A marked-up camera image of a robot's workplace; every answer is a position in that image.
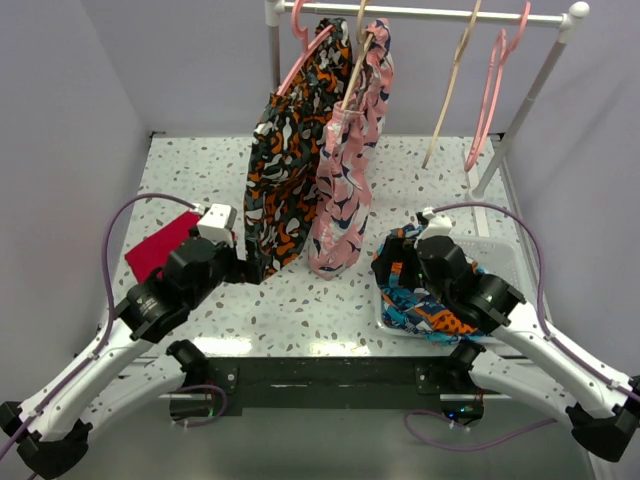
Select empty wooden hanger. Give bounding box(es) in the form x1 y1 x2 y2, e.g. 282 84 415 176
422 0 482 169

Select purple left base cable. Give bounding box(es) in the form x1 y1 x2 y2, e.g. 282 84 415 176
169 383 229 429

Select white plastic basket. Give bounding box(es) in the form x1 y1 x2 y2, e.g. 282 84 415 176
374 236 533 344

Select pink patterned shorts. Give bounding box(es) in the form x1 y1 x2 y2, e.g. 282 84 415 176
308 18 395 280

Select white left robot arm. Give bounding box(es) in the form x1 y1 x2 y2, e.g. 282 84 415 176
1 235 244 479

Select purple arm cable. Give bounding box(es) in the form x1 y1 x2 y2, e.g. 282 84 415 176
0 192 207 454
434 202 640 386

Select blue orange patterned shorts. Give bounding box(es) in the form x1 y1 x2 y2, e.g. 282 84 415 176
378 223 486 345

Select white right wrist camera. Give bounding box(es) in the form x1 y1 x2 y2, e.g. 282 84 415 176
414 207 453 248

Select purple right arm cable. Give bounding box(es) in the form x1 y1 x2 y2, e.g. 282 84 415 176
434 202 640 386

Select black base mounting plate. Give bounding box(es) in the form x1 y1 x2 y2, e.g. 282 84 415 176
149 355 506 417

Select black orange camouflage shorts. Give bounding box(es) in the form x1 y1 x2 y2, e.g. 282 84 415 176
244 17 353 283

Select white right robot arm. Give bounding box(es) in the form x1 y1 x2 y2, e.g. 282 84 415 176
372 236 639 462

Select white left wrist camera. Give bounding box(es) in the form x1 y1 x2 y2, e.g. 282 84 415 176
196 203 237 247

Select red folded cloth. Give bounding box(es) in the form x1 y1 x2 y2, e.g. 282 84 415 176
124 212 201 282

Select wooden hanger with shorts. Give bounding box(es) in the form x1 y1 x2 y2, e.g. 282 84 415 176
340 0 373 110

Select white clothes rack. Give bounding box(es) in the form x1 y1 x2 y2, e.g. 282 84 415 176
264 1 590 238

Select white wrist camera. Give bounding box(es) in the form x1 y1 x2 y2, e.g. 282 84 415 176
414 207 453 248
196 203 237 247

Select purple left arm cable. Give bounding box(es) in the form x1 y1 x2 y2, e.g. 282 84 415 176
0 192 207 454

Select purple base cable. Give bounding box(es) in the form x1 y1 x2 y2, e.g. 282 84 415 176
403 408 559 451
169 383 229 429

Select empty pink hanger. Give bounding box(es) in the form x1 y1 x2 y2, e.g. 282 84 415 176
464 1 531 173

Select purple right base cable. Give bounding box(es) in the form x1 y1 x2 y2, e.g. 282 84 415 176
403 408 559 451

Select pink hanger left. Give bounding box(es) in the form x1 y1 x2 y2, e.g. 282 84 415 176
276 0 332 96

